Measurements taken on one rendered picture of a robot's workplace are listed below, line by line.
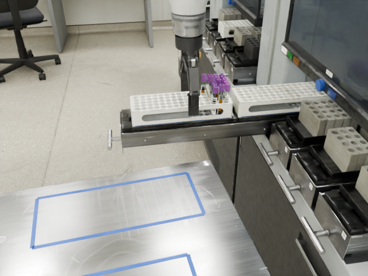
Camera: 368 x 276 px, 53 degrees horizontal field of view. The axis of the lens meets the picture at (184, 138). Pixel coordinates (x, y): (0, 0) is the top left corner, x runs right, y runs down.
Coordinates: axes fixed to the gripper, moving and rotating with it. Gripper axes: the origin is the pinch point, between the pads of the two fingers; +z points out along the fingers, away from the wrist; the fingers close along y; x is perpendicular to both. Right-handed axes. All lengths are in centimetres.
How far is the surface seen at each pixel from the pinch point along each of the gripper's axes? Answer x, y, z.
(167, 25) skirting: 33, -350, 82
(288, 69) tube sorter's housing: 33.7, -7.6, -3.8
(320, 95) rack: 39.0, 4.7, -0.2
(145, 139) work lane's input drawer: -14.1, 6.8, 7.9
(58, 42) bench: -86, -284, 72
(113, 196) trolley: -23.0, 34.1, 3.7
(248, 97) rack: 17.9, 1.1, 0.3
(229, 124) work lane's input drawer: 10.9, 6.6, 5.5
